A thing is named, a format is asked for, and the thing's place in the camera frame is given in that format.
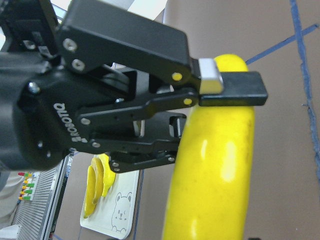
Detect white rectangular bear tray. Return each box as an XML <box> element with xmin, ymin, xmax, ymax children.
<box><xmin>80</xmin><ymin>170</ymin><xmax>140</xmax><ymax>240</ymax></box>

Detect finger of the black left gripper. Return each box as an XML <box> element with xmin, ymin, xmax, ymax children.
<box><xmin>56</xmin><ymin>0</ymin><xmax>268</xmax><ymax>125</ymax></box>
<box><xmin>84</xmin><ymin>112</ymin><xmax>187</xmax><ymax>173</ymax></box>

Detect yellow banana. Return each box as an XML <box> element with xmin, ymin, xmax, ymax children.
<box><xmin>91</xmin><ymin>157</ymin><xmax>104</xmax><ymax>204</ymax></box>
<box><xmin>96</xmin><ymin>153</ymin><xmax>116</xmax><ymax>197</ymax></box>
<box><xmin>161</xmin><ymin>53</ymin><xmax>256</xmax><ymax>240</ymax></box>
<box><xmin>83</xmin><ymin>165</ymin><xmax>97</xmax><ymax>219</ymax></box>

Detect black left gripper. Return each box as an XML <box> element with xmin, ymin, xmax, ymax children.
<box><xmin>0</xmin><ymin>0</ymin><xmax>122</xmax><ymax>172</ymax></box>

